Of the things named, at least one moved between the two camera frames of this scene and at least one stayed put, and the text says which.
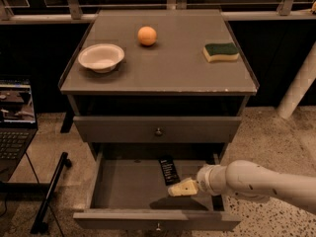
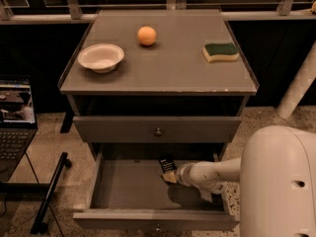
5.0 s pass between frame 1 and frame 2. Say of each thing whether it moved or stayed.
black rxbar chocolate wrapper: stayed
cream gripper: moved
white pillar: stayed
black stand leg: stayed
